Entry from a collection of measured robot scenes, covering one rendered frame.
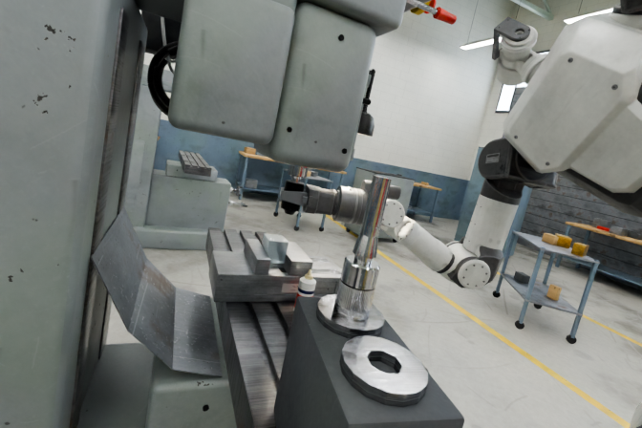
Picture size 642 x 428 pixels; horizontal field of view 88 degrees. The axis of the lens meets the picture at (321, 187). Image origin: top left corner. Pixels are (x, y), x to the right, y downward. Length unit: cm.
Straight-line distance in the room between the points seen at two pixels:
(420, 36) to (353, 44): 861
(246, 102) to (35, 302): 43
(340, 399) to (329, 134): 50
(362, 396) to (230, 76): 52
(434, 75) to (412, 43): 103
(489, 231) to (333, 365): 61
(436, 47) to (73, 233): 934
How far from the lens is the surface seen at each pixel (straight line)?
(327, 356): 40
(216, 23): 65
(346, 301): 44
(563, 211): 890
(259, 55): 66
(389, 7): 78
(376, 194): 42
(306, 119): 69
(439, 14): 87
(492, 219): 91
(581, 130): 70
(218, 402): 80
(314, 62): 71
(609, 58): 68
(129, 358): 103
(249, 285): 85
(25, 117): 55
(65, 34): 55
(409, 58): 907
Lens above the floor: 137
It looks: 7 degrees down
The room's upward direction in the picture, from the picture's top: 12 degrees clockwise
